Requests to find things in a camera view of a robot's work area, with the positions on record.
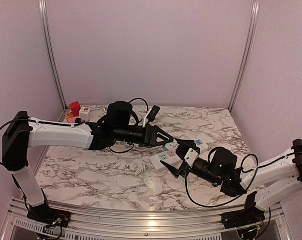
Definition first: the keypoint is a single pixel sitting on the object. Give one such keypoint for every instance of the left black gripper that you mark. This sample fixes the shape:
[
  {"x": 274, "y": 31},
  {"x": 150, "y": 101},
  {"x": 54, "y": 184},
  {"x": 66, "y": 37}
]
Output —
[{"x": 150, "y": 136}]

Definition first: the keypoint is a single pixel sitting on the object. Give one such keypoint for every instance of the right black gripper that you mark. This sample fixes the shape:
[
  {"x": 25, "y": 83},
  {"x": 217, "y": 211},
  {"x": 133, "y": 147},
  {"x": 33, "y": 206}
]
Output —
[{"x": 187, "y": 144}]

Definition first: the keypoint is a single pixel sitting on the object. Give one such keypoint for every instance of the white multicolour power strip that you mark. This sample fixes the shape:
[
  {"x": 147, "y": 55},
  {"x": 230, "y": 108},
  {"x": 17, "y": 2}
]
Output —
[{"x": 169, "y": 157}]

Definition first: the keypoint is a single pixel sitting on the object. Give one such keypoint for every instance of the white cube socket adapter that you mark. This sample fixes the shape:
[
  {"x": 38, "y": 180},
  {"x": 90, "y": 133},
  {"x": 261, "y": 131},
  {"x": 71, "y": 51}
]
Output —
[{"x": 85, "y": 113}]

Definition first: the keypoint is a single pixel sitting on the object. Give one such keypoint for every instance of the red cube socket adapter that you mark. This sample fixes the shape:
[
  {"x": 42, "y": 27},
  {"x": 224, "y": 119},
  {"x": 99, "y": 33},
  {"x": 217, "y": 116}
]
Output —
[{"x": 75, "y": 108}]

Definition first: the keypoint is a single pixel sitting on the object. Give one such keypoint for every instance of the pink triangular power strip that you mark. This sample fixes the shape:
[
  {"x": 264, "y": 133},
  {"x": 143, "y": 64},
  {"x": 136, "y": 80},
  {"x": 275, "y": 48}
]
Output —
[{"x": 71, "y": 120}]

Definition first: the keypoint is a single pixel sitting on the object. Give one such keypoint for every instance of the orange power strip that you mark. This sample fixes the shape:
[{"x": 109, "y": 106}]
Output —
[{"x": 69, "y": 115}]

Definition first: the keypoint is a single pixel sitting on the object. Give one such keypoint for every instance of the blue small plug adapter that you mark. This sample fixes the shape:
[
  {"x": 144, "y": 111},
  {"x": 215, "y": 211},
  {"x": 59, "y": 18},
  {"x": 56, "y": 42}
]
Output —
[{"x": 169, "y": 146}]

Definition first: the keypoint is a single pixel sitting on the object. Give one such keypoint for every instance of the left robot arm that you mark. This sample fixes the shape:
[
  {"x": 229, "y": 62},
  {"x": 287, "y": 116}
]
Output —
[{"x": 23, "y": 132}]

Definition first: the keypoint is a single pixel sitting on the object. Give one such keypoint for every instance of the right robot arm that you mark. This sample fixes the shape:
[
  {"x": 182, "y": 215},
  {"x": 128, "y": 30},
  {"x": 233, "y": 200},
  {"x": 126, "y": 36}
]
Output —
[{"x": 264, "y": 185}]

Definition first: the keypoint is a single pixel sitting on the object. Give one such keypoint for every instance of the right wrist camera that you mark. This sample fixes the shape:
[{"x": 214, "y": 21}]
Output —
[{"x": 190, "y": 157}]

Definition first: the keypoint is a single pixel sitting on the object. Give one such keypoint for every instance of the aluminium front rail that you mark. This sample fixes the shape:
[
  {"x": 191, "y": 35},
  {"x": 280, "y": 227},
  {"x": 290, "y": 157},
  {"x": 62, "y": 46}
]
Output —
[{"x": 110, "y": 224}]

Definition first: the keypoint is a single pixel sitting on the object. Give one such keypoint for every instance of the right aluminium frame post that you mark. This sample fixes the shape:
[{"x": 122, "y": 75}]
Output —
[{"x": 246, "y": 53}]

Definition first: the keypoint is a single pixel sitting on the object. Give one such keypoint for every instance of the aluminium frame post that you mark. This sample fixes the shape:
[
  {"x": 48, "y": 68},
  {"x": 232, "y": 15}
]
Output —
[
  {"x": 246, "y": 53},
  {"x": 50, "y": 52}
]

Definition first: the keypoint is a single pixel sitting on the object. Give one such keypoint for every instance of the left aluminium frame post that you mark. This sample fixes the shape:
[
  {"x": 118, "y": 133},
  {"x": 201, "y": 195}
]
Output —
[{"x": 50, "y": 52}]

